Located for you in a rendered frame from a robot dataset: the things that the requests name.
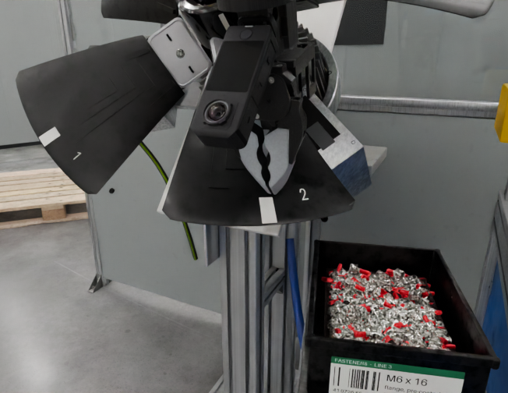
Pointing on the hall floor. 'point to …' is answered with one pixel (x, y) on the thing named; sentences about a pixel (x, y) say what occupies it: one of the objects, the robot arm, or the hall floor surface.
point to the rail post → (485, 278)
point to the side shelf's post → (313, 231)
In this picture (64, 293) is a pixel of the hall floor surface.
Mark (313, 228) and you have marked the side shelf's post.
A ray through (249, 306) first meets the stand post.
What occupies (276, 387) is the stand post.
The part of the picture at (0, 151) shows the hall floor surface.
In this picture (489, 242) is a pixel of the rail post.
